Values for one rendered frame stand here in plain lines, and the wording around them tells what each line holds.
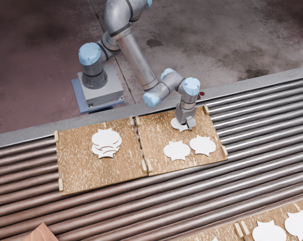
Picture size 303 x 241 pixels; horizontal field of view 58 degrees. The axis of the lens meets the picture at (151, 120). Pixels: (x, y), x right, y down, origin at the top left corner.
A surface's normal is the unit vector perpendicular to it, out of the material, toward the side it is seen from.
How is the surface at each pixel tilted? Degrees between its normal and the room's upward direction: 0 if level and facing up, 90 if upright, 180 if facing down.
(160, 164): 0
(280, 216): 0
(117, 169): 0
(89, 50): 9
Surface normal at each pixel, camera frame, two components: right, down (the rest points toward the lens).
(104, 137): 0.04, -0.57
